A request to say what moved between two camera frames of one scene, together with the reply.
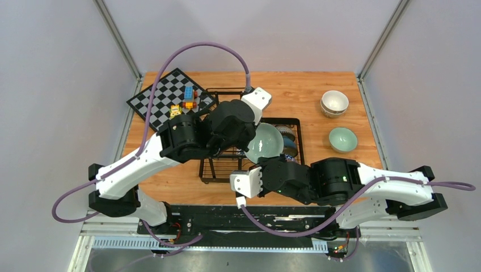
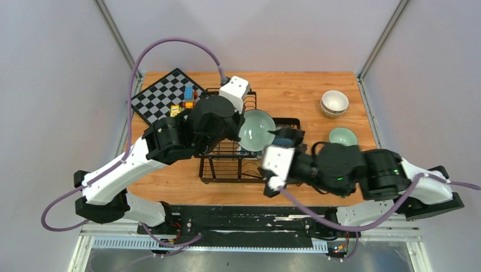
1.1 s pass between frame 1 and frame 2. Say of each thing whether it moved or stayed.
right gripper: moved
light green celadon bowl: stayed
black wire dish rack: stayed
